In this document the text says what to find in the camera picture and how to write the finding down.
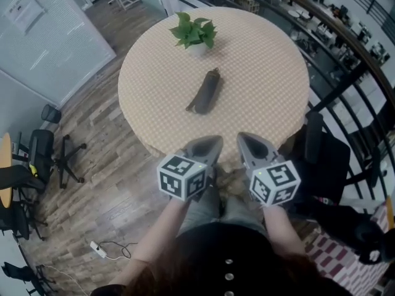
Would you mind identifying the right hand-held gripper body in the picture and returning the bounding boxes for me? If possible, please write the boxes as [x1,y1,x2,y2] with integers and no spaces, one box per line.
[245,154,302,208]

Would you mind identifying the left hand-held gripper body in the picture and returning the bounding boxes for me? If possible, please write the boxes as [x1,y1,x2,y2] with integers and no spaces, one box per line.
[156,149,214,202]

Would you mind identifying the dark grey pouch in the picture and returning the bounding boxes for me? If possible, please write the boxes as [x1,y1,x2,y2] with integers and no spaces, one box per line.
[185,67,222,116]

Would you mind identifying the person's right forearm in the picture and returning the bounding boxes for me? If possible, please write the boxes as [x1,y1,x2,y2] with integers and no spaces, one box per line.
[262,205,309,258]

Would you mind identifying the person's left forearm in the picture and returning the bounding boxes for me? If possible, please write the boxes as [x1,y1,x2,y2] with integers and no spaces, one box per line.
[107,199,192,289]

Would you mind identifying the person's grey jeans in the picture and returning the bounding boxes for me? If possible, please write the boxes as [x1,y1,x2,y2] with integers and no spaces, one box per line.
[177,183,269,237]

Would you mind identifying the black office chair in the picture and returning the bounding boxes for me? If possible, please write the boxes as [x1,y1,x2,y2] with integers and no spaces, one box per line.
[27,129,87,190]
[293,111,386,211]
[0,164,48,242]

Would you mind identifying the cream checked round tablecloth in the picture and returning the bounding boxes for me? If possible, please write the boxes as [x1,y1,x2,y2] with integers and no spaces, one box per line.
[117,6,310,166]

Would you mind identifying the person's black top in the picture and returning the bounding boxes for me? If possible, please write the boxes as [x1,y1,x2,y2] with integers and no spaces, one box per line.
[92,222,352,296]

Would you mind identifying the black bag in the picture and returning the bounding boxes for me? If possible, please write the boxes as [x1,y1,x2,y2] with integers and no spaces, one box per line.
[308,203,395,265]

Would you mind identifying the pink checked tablecloth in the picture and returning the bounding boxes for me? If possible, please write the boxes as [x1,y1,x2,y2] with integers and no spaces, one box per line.
[304,202,395,296]

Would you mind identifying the white power strip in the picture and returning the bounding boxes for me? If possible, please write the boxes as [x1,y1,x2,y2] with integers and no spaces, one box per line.
[89,240,108,259]

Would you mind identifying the potted green plant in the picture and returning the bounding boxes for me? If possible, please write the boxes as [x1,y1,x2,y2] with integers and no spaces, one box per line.
[168,11,218,57]

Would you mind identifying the curved black railing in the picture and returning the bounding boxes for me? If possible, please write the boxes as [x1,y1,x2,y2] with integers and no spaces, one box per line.
[172,0,395,197]

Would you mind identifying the cluttered white counter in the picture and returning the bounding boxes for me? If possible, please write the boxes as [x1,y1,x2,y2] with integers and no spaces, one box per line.
[286,0,393,70]

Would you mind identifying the black mesh wastebasket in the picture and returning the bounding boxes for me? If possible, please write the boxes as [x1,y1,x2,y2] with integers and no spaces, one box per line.
[41,104,62,125]

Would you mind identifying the orange wooden table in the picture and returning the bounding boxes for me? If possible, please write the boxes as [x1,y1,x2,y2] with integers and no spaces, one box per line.
[0,133,14,209]

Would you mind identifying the black stand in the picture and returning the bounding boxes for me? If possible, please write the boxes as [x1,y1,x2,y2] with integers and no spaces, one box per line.
[1,261,56,296]

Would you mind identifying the white paper notice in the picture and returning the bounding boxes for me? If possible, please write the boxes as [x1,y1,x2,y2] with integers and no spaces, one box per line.
[4,0,46,32]

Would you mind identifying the black cable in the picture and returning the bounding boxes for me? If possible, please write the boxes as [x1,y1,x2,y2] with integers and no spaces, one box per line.
[98,240,138,258]

